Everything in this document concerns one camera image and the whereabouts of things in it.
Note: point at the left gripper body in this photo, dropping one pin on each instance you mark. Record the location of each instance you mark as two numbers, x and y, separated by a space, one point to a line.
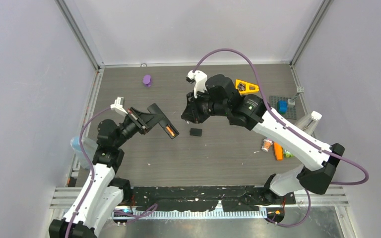
136 122

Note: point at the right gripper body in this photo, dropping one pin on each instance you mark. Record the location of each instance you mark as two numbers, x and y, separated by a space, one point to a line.
201 107

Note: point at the black remote control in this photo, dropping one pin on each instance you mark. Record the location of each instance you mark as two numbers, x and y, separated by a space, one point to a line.
164 121

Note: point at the black remote battery cover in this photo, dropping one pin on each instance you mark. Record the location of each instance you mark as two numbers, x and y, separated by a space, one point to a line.
196 132

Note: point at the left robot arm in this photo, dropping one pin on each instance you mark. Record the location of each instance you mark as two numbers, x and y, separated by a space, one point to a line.
103 191

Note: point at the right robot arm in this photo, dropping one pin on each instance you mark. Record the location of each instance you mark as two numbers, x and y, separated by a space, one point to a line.
217 96

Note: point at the purple plastic cap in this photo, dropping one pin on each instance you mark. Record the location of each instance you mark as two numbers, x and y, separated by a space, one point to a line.
147 81

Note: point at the yellow triangular toy block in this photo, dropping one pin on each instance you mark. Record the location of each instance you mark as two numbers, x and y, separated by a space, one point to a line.
245 88

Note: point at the small ice cream toy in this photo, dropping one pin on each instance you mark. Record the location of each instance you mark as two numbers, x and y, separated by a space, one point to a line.
266 145

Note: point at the blue lego brick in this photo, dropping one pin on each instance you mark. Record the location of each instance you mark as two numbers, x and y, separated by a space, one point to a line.
282 107

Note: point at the orange plastic flashlight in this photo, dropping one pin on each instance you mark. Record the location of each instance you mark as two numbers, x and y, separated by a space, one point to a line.
278 151

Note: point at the grey lego baseplate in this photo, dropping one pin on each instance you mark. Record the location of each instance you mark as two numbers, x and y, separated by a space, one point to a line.
291 112

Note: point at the grey lego technic beam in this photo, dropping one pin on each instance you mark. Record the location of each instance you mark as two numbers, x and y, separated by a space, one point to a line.
291 101

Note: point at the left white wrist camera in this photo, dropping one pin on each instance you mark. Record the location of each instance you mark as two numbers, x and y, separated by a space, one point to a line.
118 106

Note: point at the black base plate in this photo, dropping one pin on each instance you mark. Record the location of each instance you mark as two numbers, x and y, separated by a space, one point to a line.
200 202

